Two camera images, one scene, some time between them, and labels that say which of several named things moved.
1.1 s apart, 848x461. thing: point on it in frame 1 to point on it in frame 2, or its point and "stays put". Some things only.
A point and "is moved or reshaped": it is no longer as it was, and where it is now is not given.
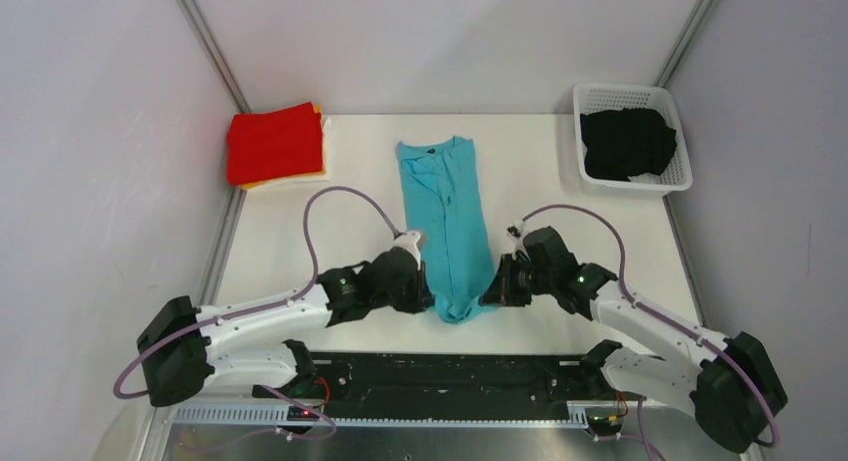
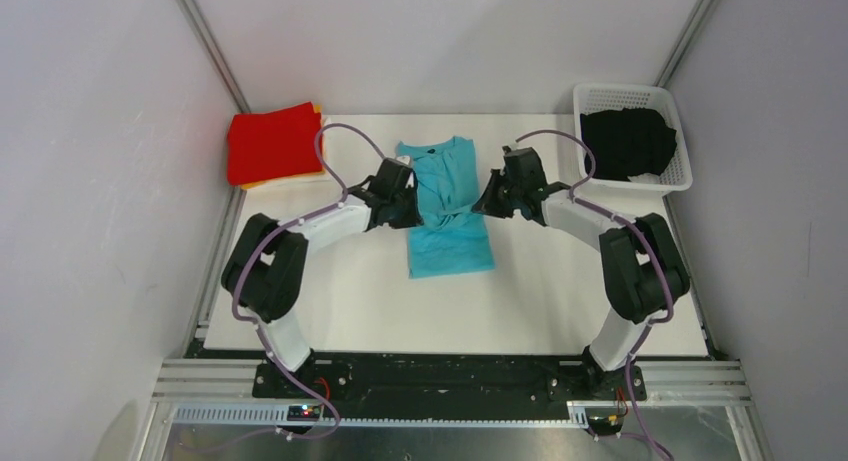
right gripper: [502, 292] to [488, 204]
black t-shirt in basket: [625, 142] stays put
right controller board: [606, 425] stays put
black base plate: [362, 381] stays put
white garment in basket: [645, 178] stays put
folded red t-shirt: [265, 146] stays put
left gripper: [421, 298] to [412, 218]
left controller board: [298, 413] stays put
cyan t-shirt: [444, 208] is moved or reshaped
